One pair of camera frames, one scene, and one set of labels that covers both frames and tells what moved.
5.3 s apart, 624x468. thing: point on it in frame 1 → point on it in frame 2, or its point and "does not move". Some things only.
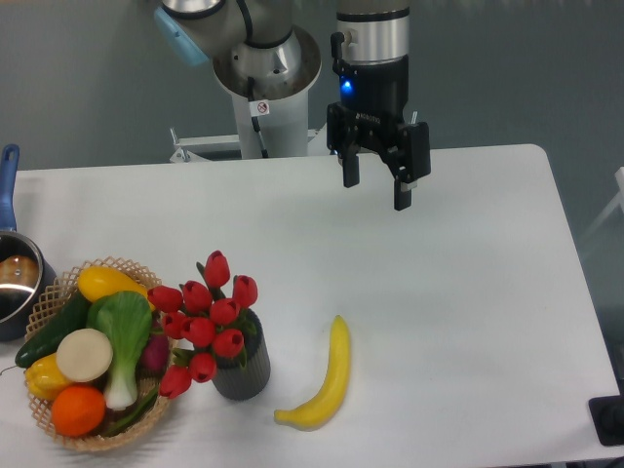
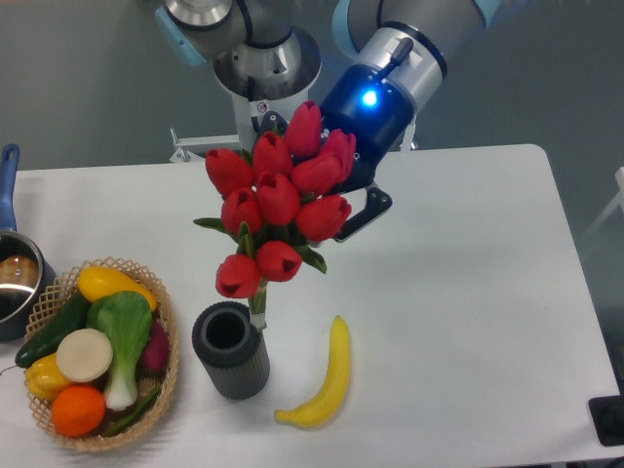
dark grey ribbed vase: x=246 y=377 does not move
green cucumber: x=48 y=342 does not move
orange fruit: x=77 y=410 does not move
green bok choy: x=127 y=318 does not move
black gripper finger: x=351 y=170 → x=376 y=203
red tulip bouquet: x=209 y=321 → x=276 y=199
